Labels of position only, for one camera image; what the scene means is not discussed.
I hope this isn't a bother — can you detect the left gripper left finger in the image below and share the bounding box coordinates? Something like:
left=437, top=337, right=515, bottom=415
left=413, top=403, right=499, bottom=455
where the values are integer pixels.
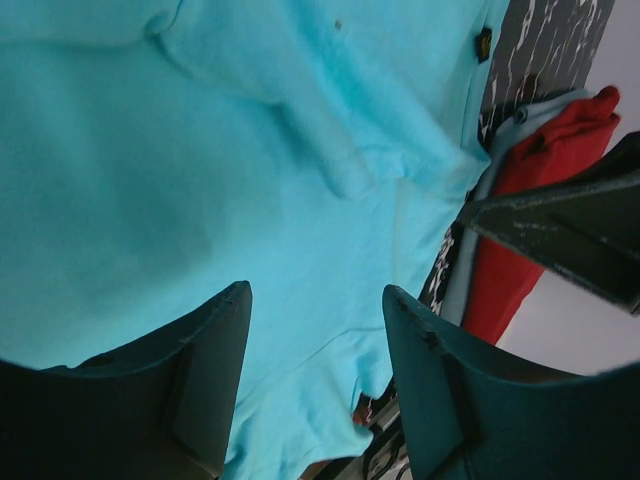
left=1, top=281, right=252, bottom=479

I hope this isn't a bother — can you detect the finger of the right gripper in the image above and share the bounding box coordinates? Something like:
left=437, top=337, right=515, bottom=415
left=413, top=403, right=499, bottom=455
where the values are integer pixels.
left=487, top=132, right=639, bottom=316

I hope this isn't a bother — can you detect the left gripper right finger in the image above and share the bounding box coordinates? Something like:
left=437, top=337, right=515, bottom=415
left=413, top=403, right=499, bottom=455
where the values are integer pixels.
left=382, top=285, right=639, bottom=479

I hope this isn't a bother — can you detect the cyan polo shirt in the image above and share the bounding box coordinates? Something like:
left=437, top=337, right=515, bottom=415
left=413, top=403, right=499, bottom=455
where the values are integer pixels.
left=1, top=1, right=508, bottom=479

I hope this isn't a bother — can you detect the folded red shirt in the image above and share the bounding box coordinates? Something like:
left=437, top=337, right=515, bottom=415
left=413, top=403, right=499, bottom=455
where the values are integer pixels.
left=442, top=86, right=628, bottom=345

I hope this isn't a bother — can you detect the folded grey-blue shirt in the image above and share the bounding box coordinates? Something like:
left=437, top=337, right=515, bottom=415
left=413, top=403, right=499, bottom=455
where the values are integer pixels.
left=439, top=88, right=591, bottom=326

